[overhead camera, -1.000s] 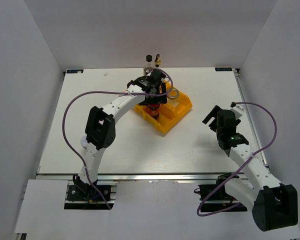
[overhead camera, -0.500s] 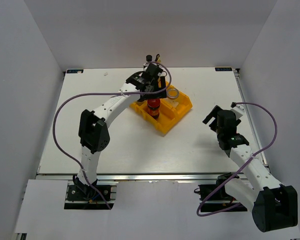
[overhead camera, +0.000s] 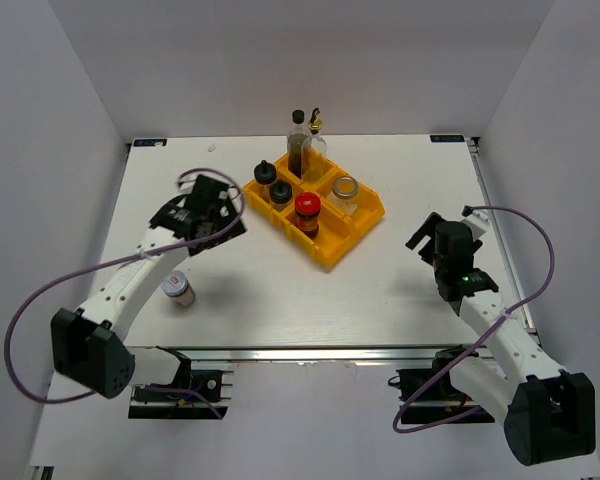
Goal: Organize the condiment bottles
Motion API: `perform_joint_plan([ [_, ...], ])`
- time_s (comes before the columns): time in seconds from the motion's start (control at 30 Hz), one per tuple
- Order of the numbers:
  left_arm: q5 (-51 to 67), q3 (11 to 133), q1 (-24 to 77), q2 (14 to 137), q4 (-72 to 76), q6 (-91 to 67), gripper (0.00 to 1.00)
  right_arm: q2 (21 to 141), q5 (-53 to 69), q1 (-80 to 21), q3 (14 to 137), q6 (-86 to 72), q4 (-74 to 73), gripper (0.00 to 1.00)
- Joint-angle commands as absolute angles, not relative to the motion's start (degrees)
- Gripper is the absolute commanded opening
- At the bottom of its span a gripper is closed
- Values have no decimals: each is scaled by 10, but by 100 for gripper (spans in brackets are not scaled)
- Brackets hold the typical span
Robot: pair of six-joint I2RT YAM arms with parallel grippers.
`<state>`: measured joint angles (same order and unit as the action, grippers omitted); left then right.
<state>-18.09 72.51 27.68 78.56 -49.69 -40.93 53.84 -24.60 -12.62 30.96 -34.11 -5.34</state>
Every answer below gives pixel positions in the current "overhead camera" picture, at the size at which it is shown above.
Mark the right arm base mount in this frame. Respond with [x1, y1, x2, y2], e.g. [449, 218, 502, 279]
[387, 345, 474, 428]

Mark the clear oil bottle gold spout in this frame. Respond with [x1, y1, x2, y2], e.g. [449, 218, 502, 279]
[301, 107, 327, 183]

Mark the dark sauce bottle black cap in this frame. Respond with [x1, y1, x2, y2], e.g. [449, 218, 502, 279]
[287, 109, 308, 179]

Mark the left xdof label sticker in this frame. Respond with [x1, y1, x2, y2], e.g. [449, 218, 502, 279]
[132, 138, 167, 148]

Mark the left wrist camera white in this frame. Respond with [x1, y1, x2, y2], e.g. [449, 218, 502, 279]
[176, 177, 190, 191]

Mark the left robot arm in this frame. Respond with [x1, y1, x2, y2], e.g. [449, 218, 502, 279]
[51, 168, 246, 399]

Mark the grey-lid small spice jar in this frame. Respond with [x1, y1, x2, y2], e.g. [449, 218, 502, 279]
[161, 270, 196, 308]

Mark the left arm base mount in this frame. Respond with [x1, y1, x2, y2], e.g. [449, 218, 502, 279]
[128, 347, 235, 420]

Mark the yellow four-compartment bin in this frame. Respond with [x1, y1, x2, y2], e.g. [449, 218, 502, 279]
[243, 153, 385, 271]

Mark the right xdof label sticker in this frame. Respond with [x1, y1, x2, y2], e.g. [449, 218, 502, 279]
[429, 134, 465, 143]

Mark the red-lid spice jar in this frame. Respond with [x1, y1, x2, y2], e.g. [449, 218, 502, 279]
[294, 192, 322, 238]

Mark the xdof label sticker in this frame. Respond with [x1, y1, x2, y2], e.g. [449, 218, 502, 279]
[429, 134, 465, 143]
[132, 138, 167, 148]

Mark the clear glass jar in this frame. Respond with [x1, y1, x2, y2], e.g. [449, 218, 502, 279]
[329, 175, 359, 216]

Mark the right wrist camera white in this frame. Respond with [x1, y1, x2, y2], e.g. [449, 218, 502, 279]
[461, 206, 491, 241]

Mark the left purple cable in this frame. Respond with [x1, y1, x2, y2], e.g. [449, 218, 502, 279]
[3, 167, 246, 420]

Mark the black-cap white spice jar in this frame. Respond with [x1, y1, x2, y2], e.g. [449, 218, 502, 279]
[269, 179, 293, 212]

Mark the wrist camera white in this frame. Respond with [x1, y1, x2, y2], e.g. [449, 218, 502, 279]
[176, 177, 190, 191]
[461, 206, 491, 241]

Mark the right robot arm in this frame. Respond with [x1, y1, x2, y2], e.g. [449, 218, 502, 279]
[393, 206, 596, 466]

